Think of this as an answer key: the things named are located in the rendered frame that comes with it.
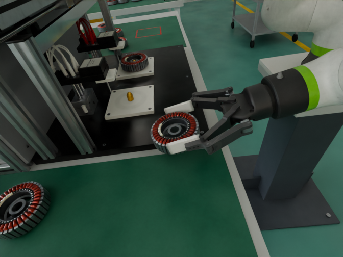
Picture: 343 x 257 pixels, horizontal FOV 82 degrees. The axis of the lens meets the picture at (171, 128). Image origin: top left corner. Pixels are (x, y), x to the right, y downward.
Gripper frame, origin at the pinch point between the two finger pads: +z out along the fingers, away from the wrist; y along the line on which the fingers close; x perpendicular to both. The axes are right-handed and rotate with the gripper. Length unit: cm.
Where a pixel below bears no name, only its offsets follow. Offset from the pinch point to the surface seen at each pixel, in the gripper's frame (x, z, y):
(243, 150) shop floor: -91, -26, 56
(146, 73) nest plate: -2.9, 9.5, 38.1
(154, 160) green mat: -6.5, 7.7, -2.5
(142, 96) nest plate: -2.6, 10.5, 22.1
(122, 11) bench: -2, 38, 178
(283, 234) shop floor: -91, -27, 0
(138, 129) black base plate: -3.6, 11.5, 7.7
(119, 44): 8.6, 15.6, 44.4
